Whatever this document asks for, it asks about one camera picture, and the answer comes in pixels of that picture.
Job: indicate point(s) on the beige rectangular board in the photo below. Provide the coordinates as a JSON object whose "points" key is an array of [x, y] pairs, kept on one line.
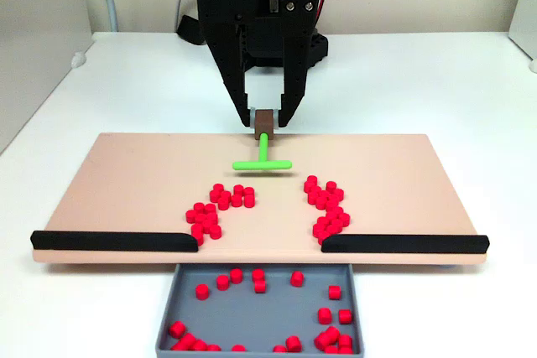
{"points": [[126, 173]]}

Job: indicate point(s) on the grey plastic tray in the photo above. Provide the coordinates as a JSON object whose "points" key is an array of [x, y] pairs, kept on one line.
{"points": [[268, 316]]}

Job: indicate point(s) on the red cylindrical granule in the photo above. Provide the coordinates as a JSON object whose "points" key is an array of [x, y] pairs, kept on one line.
{"points": [[222, 203], [259, 286], [338, 193], [248, 192], [318, 230], [332, 230], [201, 219], [238, 190], [188, 339], [212, 218], [315, 191], [293, 343], [321, 203], [199, 208], [215, 195], [324, 195], [279, 349], [198, 239], [336, 224], [218, 188], [345, 219], [312, 198], [334, 292], [225, 196], [237, 200], [331, 349], [331, 186], [323, 221], [324, 315], [177, 329], [322, 341], [236, 275], [258, 275], [345, 341], [331, 206], [210, 209], [197, 229], [180, 346], [309, 187], [346, 350], [297, 278], [214, 348], [311, 180], [249, 200], [334, 199], [323, 239], [222, 282], [238, 348], [191, 216], [332, 334], [345, 316], [199, 345], [337, 211], [215, 231], [331, 216], [208, 225], [202, 292]]}

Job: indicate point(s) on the green T-shaped pusher tool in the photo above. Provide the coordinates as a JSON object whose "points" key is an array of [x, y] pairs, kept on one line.
{"points": [[263, 146]]}

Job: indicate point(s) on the black foam rail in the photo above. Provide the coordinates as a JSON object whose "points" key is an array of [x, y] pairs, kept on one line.
{"points": [[109, 240], [403, 244]]}

